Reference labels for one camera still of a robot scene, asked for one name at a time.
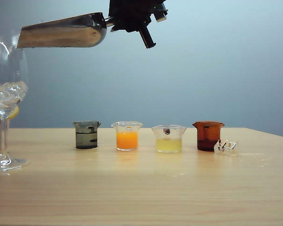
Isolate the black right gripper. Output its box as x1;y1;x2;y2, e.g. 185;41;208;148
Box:
108;0;168;49

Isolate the shiny metal ice scoop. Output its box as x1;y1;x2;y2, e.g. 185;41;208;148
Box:
17;12;117;49

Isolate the clear ice cubes heap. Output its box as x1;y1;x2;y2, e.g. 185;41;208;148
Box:
0;77;29;109

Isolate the single clear ice cube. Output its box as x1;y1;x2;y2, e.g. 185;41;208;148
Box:
213;138;238;155

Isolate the beaker with orange juice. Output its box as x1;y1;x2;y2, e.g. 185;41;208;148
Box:
111;121;144;152

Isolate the beaker with pale yellow liquid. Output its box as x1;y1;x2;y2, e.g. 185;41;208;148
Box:
151;125;187;154

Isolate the amber brown small beaker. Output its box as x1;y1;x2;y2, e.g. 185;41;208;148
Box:
192;121;225;152

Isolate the grey tinted small beaker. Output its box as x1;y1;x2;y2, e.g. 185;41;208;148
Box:
72;121;102;150

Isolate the yellow lemon slice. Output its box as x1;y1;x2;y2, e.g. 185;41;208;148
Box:
0;105;20;120

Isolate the clear wine glass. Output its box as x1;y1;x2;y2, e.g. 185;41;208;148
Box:
0;30;30;176

